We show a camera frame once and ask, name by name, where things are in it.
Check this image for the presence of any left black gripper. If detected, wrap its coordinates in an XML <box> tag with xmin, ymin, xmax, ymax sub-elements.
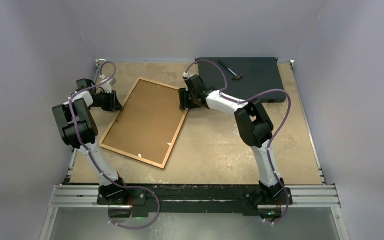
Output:
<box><xmin>89</xmin><ymin>90</ymin><xmax>123</xmax><ymax>113</ymax></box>

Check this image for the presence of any brown wooden picture frame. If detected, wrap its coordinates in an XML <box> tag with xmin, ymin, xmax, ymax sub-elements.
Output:
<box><xmin>99</xmin><ymin>77</ymin><xmax>190</xmax><ymax>170</ymax></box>

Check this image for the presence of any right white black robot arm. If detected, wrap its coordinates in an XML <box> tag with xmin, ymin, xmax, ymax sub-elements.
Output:
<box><xmin>178</xmin><ymin>73</ymin><xmax>285</xmax><ymax>204</ymax></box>

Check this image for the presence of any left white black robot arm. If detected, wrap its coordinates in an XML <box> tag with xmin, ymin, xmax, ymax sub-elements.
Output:
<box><xmin>52</xmin><ymin>78</ymin><xmax>129</xmax><ymax>205</ymax></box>

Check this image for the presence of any dark flat equipment case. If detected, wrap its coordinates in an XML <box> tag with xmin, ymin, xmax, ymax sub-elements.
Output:
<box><xmin>197</xmin><ymin>57</ymin><xmax>285</xmax><ymax>100</ymax></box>

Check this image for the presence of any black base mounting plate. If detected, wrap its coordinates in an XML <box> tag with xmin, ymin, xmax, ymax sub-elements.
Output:
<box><xmin>96</xmin><ymin>183</ymin><xmax>293</xmax><ymax>219</ymax></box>

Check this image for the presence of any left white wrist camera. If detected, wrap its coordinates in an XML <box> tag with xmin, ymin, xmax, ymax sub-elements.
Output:
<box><xmin>99</xmin><ymin>74</ymin><xmax>117</xmax><ymax>94</ymax></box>

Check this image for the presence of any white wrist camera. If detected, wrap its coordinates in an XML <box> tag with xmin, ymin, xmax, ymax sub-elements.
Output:
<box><xmin>99</xmin><ymin>74</ymin><xmax>117</xmax><ymax>94</ymax></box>
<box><xmin>183</xmin><ymin>72</ymin><xmax>195</xmax><ymax>80</ymax></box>

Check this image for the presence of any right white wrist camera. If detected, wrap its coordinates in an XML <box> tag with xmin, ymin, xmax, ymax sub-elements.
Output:
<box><xmin>183</xmin><ymin>72</ymin><xmax>195</xmax><ymax>80</ymax></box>

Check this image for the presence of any small black handled hammer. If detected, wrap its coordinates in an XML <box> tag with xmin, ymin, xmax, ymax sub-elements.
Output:
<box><xmin>217</xmin><ymin>59</ymin><xmax>244</xmax><ymax>81</ymax></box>

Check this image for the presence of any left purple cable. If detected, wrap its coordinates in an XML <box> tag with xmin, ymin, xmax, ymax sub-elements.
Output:
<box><xmin>68</xmin><ymin>61</ymin><xmax>161</xmax><ymax>231</ymax></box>

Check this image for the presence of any purple cable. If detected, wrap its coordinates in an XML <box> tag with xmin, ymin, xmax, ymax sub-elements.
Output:
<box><xmin>68</xmin><ymin>61</ymin><xmax>161</xmax><ymax>231</ymax></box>
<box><xmin>184</xmin><ymin>59</ymin><xmax>293</xmax><ymax>226</ymax></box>

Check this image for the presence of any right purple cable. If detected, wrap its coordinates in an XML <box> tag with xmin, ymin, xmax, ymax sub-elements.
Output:
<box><xmin>184</xmin><ymin>59</ymin><xmax>293</xmax><ymax>226</ymax></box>

